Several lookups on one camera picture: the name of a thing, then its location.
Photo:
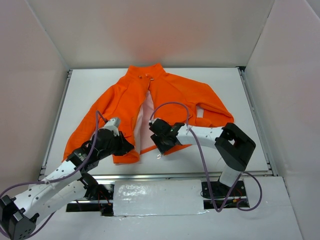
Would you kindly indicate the aluminium table frame rail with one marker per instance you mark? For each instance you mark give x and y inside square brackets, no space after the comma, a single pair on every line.
[84,86]

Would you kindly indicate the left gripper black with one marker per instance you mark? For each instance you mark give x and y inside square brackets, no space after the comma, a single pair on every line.
[119,144]

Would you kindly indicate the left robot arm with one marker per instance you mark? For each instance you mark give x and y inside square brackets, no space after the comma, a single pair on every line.
[20,215]

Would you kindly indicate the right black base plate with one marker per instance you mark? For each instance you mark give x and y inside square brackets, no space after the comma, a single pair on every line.
[220,191]

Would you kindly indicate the orange zip jacket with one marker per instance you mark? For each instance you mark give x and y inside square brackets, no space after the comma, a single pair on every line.
[175,99]

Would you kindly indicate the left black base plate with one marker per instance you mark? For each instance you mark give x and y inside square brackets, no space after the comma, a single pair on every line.
[101,202]

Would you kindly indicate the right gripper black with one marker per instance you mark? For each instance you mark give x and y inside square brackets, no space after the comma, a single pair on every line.
[160,136]

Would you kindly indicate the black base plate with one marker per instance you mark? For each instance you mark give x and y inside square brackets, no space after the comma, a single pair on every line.
[220,191]
[101,202]

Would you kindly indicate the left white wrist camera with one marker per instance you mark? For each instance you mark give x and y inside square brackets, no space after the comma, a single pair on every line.
[112,125]

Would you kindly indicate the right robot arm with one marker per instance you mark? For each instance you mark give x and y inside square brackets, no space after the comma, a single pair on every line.
[234,146]

